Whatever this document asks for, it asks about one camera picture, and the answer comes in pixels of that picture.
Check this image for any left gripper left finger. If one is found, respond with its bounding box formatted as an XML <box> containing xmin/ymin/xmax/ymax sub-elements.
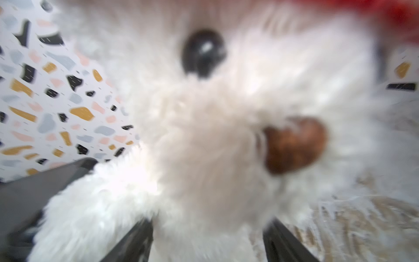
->
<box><xmin>100</xmin><ymin>219</ymin><xmax>153</xmax><ymax>262</ymax></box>

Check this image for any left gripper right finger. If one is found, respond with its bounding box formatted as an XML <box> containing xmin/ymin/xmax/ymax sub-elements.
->
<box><xmin>263</xmin><ymin>218</ymin><xmax>319</xmax><ymax>262</ymax></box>

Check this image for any white teddy bear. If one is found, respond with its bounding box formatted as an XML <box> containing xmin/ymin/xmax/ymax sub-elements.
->
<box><xmin>28</xmin><ymin>1</ymin><xmax>418</xmax><ymax>262</ymax></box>

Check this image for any red white striped sweater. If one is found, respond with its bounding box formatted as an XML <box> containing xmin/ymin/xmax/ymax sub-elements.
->
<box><xmin>272</xmin><ymin>1</ymin><xmax>419</xmax><ymax>45</ymax></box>

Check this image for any dark grey hard case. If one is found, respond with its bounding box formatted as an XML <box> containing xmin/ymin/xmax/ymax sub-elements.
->
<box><xmin>1</xmin><ymin>158</ymin><xmax>98</xmax><ymax>262</ymax></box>

